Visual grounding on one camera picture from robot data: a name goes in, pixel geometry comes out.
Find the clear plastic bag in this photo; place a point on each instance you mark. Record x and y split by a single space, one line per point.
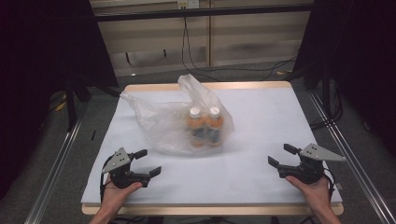
155 124

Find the person's left hand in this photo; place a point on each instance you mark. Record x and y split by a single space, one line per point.
115 197

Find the metal floor rail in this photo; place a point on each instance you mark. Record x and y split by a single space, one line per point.
358 168
53 174

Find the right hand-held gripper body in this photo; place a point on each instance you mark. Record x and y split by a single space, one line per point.
311 168

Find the yellow floor tape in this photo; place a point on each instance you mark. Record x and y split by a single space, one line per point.
61 106

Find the white wall socket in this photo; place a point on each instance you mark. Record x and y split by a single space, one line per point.
187 4

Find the black curtain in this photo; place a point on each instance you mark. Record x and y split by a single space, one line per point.
37 77
358 62

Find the orange bottle with white cap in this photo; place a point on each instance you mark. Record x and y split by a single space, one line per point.
214 123
196 124

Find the person's right hand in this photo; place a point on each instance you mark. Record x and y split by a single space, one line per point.
314 194

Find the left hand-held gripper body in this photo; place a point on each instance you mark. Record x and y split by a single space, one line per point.
120 168

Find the black horizontal bar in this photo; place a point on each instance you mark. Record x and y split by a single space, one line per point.
202 13

